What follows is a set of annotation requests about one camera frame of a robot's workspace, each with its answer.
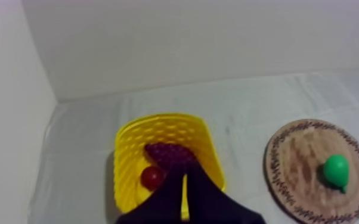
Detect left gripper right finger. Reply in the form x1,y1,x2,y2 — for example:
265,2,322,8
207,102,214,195
186,159,267,224

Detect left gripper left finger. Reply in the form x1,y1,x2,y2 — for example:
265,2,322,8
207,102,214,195
115,163,187,224

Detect yellow plastic basket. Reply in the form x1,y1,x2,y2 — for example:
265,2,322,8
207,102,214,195
113,113,227,221

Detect round wooden board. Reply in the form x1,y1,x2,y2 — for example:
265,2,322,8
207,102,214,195
263,119,359,224

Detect green toy pear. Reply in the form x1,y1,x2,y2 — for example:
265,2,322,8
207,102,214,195
323,154,350,194

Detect small red fruit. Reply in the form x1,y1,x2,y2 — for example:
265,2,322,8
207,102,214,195
140,166,165,191

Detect purple toy grapes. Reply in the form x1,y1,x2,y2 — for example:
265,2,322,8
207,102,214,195
144,142,197,171

